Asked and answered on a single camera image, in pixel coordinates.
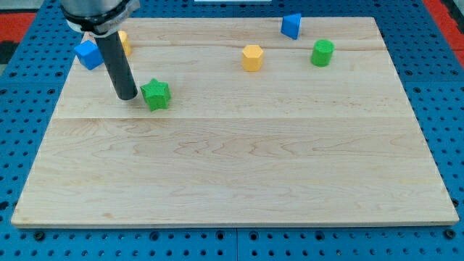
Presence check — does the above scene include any green star block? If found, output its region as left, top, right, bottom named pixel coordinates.
left=141, top=78, right=171, bottom=111

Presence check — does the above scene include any light wooden board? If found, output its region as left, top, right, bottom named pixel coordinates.
left=11, top=17, right=459, bottom=228

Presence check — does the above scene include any yellow hexagon block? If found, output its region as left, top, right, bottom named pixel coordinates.
left=241, top=45, right=264, bottom=72

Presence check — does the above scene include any blue triangular prism block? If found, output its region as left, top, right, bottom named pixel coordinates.
left=281, top=13, right=302, bottom=40

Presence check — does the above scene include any green cylinder block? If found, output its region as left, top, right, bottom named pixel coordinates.
left=310, top=39, right=335, bottom=67

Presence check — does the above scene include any yellow block behind rod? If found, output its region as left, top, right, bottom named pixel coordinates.
left=118, top=30, right=132, bottom=56

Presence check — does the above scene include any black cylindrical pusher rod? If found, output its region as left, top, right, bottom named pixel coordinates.
left=96, top=31, right=138, bottom=100

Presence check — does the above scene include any blue cube block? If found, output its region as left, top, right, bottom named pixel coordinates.
left=74, top=40, right=104, bottom=70

